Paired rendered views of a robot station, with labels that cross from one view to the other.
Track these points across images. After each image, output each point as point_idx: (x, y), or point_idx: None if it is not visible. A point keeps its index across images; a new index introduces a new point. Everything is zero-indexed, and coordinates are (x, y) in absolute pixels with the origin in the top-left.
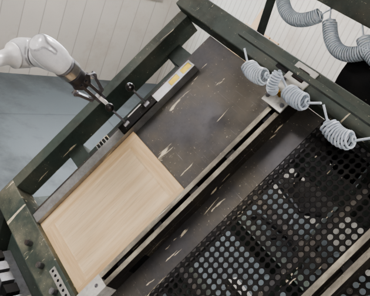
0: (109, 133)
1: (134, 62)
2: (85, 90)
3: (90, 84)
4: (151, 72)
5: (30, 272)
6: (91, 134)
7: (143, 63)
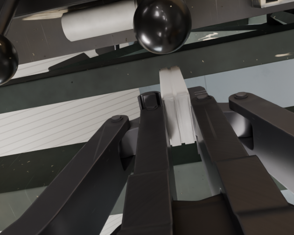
0: (242, 62)
1: (23, 210)
2: (251, 175)
3: (130, 198)
4: (24, 156)
5: None
6: None
7: None
